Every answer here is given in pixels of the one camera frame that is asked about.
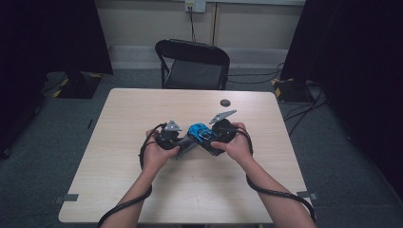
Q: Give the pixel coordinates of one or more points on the person's right hand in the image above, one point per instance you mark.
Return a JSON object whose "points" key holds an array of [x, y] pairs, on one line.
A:
{"points": [[240, 147]]}

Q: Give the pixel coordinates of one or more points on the blue and black toy car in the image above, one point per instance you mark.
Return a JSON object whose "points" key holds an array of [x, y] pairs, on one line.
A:
{"points": [[198, 131]]}

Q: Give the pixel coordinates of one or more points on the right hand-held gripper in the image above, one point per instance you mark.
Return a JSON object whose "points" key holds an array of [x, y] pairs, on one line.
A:
{"points": [[225, 131]]}

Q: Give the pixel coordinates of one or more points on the person's left hand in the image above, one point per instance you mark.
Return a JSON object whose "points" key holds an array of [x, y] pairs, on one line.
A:
{"points": [[155, 158]]}

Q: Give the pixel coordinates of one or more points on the black folding chair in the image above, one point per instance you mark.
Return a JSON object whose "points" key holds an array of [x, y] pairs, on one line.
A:
{"points": [[193, 74]]}

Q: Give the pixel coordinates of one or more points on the black stand base striped tape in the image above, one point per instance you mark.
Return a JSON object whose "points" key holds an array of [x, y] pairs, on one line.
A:
{"points": [[79, 87], [291, 90]]}

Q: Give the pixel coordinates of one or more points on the grey floor tape marker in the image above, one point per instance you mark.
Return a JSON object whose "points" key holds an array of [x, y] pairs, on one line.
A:
{"points": [[305, 194], [68, 198]]}

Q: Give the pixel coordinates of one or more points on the white wall socket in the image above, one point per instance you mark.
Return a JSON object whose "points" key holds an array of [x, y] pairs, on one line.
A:
{"points": [[195, 5]]}

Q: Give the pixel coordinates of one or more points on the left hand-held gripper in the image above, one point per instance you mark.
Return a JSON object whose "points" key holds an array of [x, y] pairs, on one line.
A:
{"points": [[168, 139]]}

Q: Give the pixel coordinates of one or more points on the dark curtain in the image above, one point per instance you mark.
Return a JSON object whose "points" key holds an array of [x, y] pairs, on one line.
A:
{"points": [[47, 34], [355, 63]]}

